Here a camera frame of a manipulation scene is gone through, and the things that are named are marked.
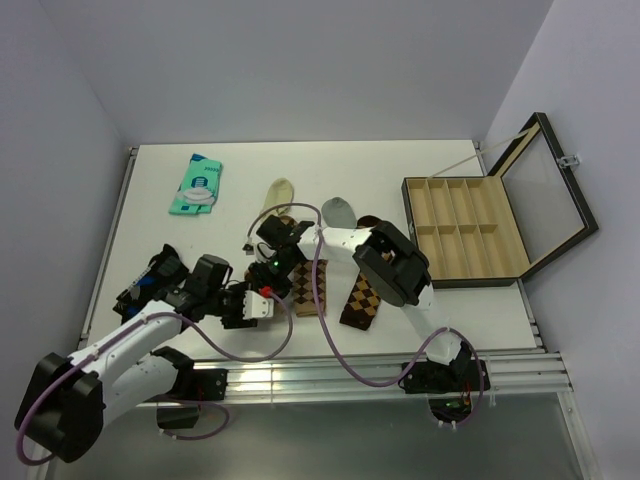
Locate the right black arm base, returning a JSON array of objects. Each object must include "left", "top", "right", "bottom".
[{"left": 397, "top": 360, "right": 491, "bottom": 429}]

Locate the metal wall latch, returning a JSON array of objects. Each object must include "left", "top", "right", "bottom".
[{"left": 557, "top": 155, "right": 580, "bottom": 169}]

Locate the brown tan argyle sock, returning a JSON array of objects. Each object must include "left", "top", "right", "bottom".
[{"left": 277, "top": 215, "right": 330, "bottom": 318}]

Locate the dark brown argyle sock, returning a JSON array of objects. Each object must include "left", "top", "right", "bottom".
[{"left": 338, "top": 214, "right": 389, "bottom": 331}]

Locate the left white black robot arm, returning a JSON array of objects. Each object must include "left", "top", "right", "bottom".
[{"left": 14, "top": 252, "right": 282, "bottom": 466}]

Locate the grey ankle sock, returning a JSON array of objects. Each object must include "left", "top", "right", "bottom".
[{"left": 321, "top": 197, "right": 357, "bottom": 229}]

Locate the black blue sock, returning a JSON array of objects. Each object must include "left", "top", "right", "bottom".
[{"left": 113, "top": 244, "right": 189, "bottom": 324}]

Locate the black compartment storage box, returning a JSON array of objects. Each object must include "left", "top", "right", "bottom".
[{"left": 401, "top": 112, "right": 599, "bottom": 289}]

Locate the cream ankle sock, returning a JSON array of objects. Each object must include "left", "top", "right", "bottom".
[{"left": 262, "top": 178, "right": 294, "bottom": 216}]

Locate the teal patterned sock pair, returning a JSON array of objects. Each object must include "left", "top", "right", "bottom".
[{"left": 168, "top": 154, "right": 223, "bottom": 215}]

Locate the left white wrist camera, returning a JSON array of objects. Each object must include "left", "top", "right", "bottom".
[{"left": 243, "top": 290, "right": 275, "bottom": 320}]

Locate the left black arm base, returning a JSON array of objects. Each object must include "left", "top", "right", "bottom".
[{"left": 155, "top": 368, "right": 230, "bottom": 440}]

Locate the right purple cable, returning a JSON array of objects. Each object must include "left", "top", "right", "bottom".
[{"left": 241, "top": 201, "right": 487, "bottom": 426}]

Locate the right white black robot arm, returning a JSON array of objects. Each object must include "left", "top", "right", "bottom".
[{"left": 244, "top": 213, "right": 481, "bottom": 390}]

